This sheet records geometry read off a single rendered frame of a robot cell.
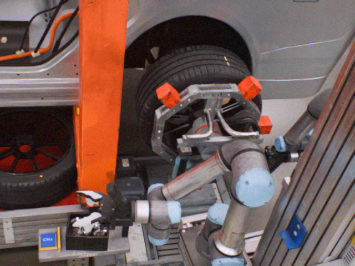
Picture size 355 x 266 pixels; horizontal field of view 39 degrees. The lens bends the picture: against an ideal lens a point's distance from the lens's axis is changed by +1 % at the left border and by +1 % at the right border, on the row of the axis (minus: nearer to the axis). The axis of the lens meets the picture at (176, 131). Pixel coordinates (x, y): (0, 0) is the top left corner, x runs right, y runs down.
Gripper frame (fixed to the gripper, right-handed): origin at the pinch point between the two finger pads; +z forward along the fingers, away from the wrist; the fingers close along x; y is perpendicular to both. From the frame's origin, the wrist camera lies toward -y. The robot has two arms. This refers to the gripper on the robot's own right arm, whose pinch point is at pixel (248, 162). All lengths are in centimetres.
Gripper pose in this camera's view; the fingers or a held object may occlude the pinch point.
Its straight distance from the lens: 248.3
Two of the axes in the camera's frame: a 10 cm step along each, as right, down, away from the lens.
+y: 1.3, -7.3, -6.8
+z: -9.5, 0.9, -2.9
